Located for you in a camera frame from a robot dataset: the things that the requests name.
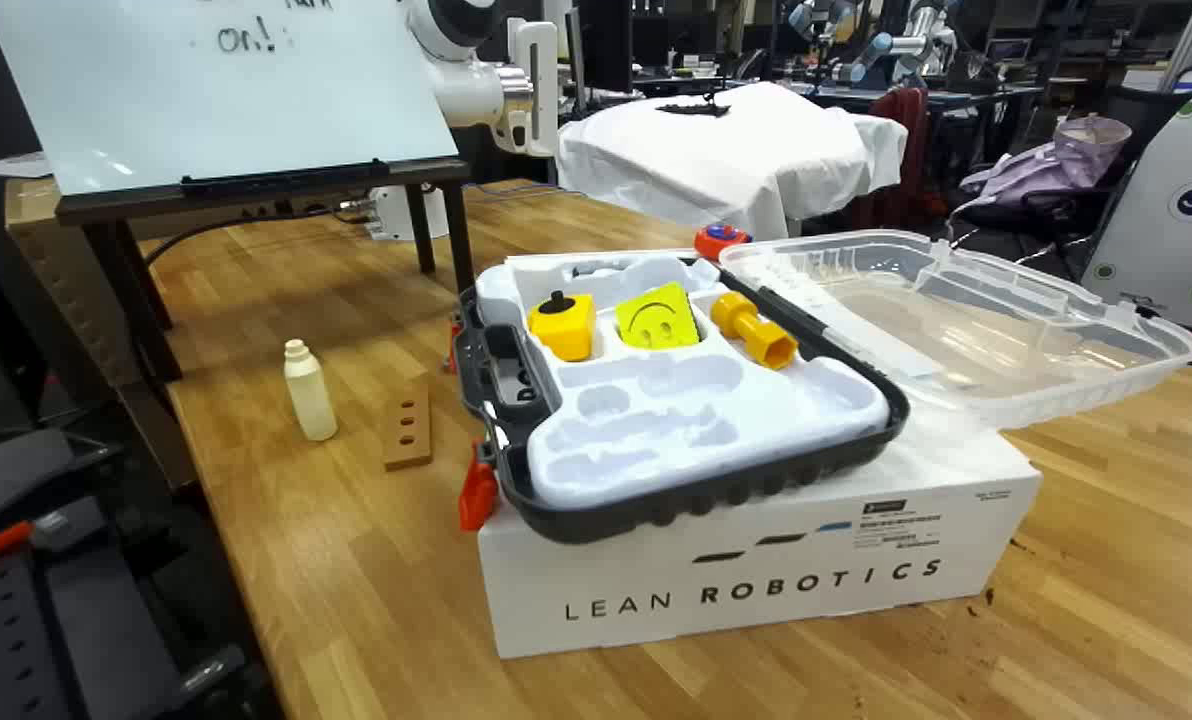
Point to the yellow smiley eraser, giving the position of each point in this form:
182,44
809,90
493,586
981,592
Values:
659,316

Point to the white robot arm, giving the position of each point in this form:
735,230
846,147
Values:
497,68

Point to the black case with white insert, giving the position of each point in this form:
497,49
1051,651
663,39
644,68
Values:
625,437

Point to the red front case latch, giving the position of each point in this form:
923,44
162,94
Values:
479,498

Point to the clear plastic case lid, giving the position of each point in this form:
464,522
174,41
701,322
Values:
971,330

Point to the white Lean Robotics cardboard box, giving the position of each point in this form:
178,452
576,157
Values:
926,522

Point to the yellow cylinder with black knob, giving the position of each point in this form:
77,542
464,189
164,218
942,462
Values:
565,325

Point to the yellow spool shaped piece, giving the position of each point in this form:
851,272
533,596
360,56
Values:
760,339

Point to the red round cap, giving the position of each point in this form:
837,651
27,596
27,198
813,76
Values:
715,238

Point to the wooden block with holes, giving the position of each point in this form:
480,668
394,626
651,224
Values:
409,431

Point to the white cloth covered table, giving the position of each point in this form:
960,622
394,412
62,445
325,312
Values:
759,157

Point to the small cream plastic bottle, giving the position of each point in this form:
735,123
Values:
308,392

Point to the whiteboard on black stand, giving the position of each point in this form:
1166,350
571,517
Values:
164,105

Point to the purple cloth on chair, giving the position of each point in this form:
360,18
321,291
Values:
1073,157

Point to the white cabinet with blue logo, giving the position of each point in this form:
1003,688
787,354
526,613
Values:
1146,244

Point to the black optical breadboard plate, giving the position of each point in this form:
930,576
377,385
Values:
77,635

